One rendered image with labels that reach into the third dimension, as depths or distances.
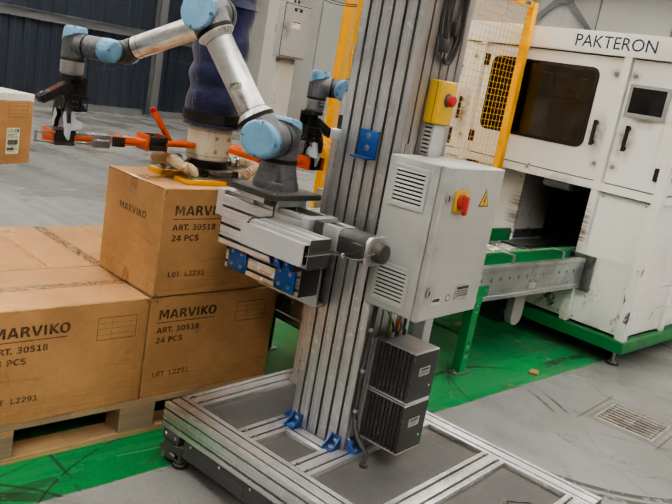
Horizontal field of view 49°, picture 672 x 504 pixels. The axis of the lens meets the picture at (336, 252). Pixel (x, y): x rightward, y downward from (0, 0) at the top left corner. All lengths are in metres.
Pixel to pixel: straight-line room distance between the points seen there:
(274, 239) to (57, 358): 0.90
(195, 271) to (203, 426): 0.59
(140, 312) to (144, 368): 0.23
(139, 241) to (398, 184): 1.05
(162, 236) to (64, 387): 0.61
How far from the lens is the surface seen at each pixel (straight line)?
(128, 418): 2.92
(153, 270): 2.73
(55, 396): 2.74
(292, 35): 4.31
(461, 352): 4.07
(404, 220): 2.21
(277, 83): 4.34
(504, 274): 4.13
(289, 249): 2.15
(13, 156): 4.67
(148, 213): 2.74
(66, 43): 2.62
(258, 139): 2.24
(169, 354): 2.90
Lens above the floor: 1.42
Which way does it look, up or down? 13 degrees down
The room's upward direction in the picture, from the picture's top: 10 degrees clockwise
